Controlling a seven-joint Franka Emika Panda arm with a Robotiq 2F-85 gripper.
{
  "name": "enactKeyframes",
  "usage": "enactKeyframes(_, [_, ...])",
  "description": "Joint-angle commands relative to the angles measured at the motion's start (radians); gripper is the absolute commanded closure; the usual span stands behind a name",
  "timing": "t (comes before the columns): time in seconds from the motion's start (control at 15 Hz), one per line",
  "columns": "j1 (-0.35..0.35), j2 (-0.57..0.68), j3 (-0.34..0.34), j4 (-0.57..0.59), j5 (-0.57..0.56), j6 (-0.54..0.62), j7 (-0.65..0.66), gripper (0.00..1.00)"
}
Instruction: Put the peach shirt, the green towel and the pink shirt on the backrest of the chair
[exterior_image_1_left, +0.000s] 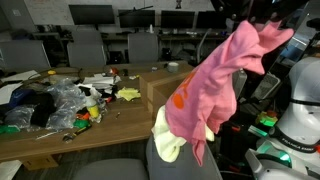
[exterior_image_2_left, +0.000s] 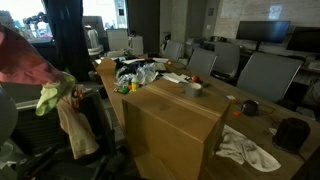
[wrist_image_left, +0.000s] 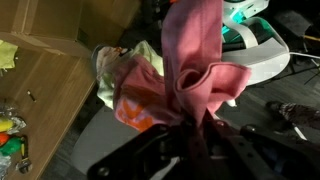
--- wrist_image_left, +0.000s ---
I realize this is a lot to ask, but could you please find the small metal screw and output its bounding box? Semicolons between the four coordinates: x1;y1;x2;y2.
26;89;38;103

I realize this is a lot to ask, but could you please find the dark patterned object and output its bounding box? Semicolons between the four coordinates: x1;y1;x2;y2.
265;100;320;132

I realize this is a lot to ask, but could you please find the orange plastic item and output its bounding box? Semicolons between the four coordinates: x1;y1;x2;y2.
0;132;11;146

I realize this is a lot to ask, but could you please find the light green towel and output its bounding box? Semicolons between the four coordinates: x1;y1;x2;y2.
96;39;165;111

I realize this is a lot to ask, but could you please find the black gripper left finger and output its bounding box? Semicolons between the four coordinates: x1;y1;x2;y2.
87;114;201;180

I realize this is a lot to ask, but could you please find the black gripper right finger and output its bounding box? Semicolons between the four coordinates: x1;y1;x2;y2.
203;109;320;180

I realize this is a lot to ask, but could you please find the clear plastic bag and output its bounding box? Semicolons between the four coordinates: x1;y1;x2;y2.
0;99;28;134

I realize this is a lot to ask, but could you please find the large brown cardboard box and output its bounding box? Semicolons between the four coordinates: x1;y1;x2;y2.
0;0;142;59

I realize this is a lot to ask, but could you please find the peach shirt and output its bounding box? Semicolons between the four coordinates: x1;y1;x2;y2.
96;45;133;83

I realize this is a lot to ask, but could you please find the grey office chair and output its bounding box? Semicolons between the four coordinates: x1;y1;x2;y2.
69;43;149;176

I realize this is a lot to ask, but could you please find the yellow cleaning cloth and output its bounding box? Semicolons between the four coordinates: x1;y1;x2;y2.
0;39;19;71

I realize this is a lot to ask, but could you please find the small green object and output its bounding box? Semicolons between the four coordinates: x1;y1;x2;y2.
0;136;24;157

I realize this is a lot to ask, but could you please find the pink shirt with orange print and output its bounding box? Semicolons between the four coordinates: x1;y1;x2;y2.
113;0;253;133

